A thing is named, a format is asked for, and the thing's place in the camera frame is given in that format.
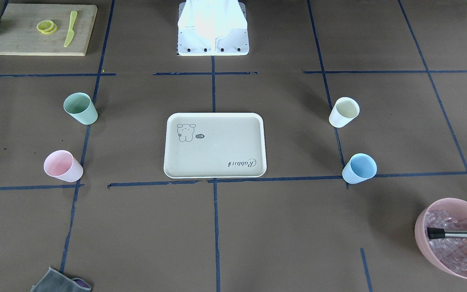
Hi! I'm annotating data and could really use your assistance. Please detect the grey folded cloth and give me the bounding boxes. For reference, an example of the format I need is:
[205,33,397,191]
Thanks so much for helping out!
[30,267,92,292]

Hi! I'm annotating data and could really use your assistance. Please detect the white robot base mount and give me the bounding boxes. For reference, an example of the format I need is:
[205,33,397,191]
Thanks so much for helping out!
[177,0,250,56]

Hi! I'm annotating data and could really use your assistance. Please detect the green cup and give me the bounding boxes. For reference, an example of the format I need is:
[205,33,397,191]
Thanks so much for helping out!
[63,92,98,125]

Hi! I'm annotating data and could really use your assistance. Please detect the metal black-tipped tongs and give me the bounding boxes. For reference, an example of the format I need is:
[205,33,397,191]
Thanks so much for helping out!
[426,227,467,240]

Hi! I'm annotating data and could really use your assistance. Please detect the wooden cutting board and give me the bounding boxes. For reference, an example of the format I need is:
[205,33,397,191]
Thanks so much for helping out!
[0,3,98,56]

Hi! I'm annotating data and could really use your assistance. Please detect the lemon slices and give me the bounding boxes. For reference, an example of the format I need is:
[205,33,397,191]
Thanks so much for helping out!
[36,19,58,35]

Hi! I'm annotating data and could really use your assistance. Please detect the pink bowl with ice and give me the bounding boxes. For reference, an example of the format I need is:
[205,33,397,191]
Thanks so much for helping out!
[414,198,467,279]

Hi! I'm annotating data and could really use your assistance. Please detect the yellow plastic knife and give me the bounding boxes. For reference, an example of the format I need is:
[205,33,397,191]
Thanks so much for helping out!
[64,11,78,47]

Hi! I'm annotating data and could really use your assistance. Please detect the cream yellow cup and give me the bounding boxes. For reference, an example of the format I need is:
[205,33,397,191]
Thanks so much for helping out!
[329,97,360,128]

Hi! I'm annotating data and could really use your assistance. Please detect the pink cup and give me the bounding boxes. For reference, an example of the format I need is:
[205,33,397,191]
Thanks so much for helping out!
[44,150,84,183]

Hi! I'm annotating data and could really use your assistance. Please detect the cream rabbit tray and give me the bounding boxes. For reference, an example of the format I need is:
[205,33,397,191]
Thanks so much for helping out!
[163,113,267,178]

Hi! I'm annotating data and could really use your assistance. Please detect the blue cup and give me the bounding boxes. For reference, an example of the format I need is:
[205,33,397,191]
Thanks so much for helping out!
[342,153,377,184]

